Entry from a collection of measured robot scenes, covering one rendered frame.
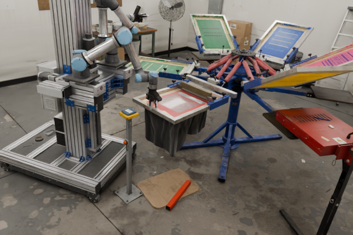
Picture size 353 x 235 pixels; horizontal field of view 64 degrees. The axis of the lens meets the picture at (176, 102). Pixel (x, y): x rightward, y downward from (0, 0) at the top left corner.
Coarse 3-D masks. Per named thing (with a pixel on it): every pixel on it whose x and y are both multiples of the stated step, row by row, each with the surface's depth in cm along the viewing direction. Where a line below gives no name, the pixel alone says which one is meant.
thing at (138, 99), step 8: (168, 88) 304; (176, 88) 313; (144, 96) 282; (216, 96) 298; (144, 104) 264; (160, 112) 252; (192, 112) 256; (200, 112) 264; (168, 120) 246; (176, 120) 242
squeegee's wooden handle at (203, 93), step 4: (184, 84) 304; (188, 84) 300; (184, 88) 305; (188, 88) 301; (192, 88) 297; (196, 88) 293; (200, 88) 292; (196, 92) 294; (200, 92) 291; (204, 92) 286; (208, 92) 283; (204, 96) 288; (208, 96) 284
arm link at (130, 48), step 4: (128, 28) 234; (128, 44) 239; (132, 44) 242; (128, 48) 241; (132, 48) 242; (128, 52) 243; (132, 52) 243; (136, 52) 247; (132, 56) 245; (136, 56) 246; (132, 60) 247; (136, 60) 247; (132, 64) 249; (136, 64) 248; (140, 64) 251; (136, 68) 250; (140, 68) 251; (136, 72) 253
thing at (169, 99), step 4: (176, 92) 304; (184, 92) 306; (164, 96) 293; (168, 96) 294; (172, 96) 295; (176, 96) 295; (180, 96) 296; (192, 96) 298; (164, 100) 284; (168, 100) 284; (172, 100) 285; (176, 100) 286; (180, 100) 286; (152, 104) 273; (160, 104) 274; (164, 104) 275; (168, 104) 276; (160, 108) 267
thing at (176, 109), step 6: (180, 102) 282; (186, 102) 283; (192, 102) 284; (162, 108) 268; (168, 108) 268; (174, 108) 269; (180, 108) 270; (186, 108) 271; (192, 108) 272; (174, 114) 258; (180, 114) 258
